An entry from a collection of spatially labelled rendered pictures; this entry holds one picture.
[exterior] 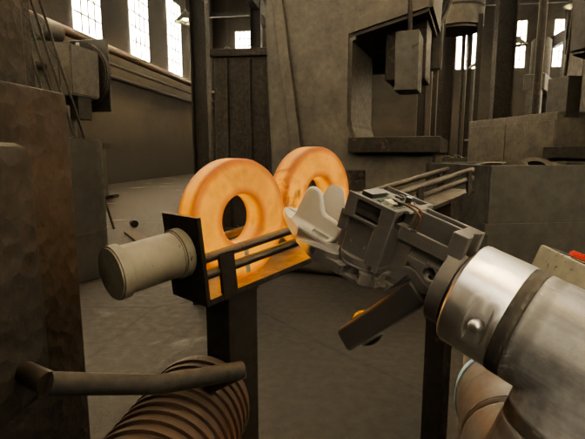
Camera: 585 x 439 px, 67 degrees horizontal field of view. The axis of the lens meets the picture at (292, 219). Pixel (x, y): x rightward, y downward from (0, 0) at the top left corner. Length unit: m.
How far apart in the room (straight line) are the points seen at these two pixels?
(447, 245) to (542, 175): 1.84
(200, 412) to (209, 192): 0.24
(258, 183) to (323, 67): 2.28
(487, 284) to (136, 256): 0.34
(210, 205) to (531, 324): 0.36
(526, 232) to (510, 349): 1.87
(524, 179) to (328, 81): 1.28
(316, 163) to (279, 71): 2.29
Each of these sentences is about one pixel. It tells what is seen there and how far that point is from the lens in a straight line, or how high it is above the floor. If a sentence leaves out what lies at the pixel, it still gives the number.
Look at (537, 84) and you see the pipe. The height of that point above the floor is 1.66.
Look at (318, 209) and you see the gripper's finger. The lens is 0.46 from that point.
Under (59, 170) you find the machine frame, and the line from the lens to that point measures 0.67.
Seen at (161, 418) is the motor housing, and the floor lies 0.53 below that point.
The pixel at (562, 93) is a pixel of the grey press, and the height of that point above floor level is 1.23.
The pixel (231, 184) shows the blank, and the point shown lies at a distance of 0.56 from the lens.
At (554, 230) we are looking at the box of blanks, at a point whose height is 0.45.
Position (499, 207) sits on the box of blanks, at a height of 0.56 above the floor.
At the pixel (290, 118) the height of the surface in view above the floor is 1.01.
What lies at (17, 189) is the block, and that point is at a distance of 0.45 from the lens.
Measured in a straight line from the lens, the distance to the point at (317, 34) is 2.90.
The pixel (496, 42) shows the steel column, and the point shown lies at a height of 2.71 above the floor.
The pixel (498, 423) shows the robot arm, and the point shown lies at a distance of 0.40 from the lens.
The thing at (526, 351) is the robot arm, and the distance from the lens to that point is 0.36.
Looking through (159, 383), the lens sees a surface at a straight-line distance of 0.49.
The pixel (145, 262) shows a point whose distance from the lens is 0.50.
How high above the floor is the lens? 0.79
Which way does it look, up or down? 8 degrees down
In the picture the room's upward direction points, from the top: straight up
